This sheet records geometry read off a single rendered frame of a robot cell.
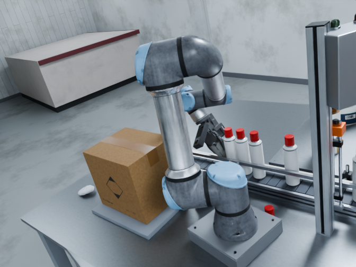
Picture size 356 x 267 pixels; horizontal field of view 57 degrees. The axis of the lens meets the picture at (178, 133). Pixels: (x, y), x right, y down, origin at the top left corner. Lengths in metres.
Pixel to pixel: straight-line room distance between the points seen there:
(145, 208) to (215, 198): 0.35
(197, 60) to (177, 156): 0.29
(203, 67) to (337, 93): 0.35
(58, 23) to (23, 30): 0.87
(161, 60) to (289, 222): 0.72
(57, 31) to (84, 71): 2.82
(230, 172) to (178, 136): 0.20
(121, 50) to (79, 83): 1.07
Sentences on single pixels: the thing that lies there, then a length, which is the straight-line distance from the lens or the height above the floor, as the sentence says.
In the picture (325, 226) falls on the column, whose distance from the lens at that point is 1.19.
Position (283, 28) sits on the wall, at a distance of 4.90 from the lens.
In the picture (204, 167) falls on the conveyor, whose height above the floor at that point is 0.88.
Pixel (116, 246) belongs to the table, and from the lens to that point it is 1.33.
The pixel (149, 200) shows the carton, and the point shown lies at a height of 0.94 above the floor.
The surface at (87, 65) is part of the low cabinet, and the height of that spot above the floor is 0.62.
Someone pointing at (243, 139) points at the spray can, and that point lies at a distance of 1.34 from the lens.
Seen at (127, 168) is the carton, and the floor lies 1.11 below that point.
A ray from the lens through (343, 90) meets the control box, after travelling 0.92.
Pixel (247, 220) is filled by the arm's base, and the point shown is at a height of 0.94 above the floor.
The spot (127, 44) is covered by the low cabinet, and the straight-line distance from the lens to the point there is 6.79.
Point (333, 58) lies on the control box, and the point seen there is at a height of 1.42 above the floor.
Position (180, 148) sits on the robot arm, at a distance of 1.00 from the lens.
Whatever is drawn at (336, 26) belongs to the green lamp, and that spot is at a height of 1.48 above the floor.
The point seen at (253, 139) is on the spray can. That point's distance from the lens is 1.30.
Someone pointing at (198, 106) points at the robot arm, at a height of 1.21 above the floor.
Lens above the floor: 1.67
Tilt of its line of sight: 24 degrees down
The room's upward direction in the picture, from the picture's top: 14 degrees counter-clockwise
